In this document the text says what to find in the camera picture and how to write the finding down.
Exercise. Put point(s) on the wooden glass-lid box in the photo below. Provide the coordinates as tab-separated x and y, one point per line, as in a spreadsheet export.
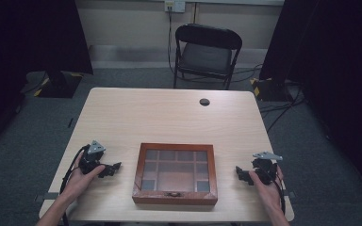
175	173

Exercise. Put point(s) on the person's left hand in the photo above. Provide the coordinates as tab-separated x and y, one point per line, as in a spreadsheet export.
81	181

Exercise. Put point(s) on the black yellow-striped stand base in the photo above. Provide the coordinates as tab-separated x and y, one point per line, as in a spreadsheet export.
268	89

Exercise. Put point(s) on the person's right hand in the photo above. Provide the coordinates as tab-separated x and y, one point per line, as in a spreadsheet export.
267	191

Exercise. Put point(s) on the black folding chair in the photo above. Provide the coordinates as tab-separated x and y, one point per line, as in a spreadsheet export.
205	56

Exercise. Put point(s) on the white wall socket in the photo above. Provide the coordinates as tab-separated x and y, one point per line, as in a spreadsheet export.
175	5

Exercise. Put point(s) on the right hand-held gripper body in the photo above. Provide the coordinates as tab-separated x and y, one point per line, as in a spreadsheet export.
264	168

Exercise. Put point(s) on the wooden table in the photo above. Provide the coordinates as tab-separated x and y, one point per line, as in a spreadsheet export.
169	122

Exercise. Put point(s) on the black curtain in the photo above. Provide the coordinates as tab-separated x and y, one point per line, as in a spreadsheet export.
333	78
28	62

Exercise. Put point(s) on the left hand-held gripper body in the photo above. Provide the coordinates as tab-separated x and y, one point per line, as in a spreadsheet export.
91	158

